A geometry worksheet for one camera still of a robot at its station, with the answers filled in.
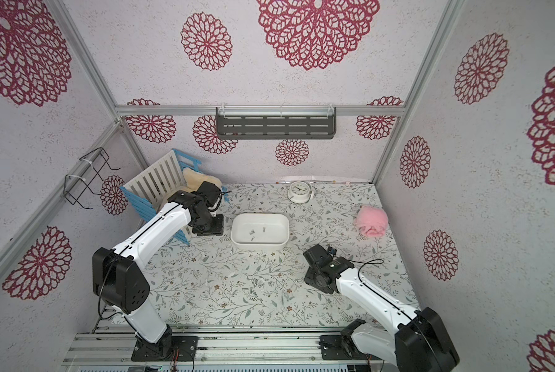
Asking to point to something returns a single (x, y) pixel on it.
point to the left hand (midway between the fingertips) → (217, 232)
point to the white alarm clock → (300, 192)
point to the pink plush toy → (372, 221)
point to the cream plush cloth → (194, 180)
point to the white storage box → (260, 229)
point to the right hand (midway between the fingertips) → (316, 282)
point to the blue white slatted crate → (152, 187)
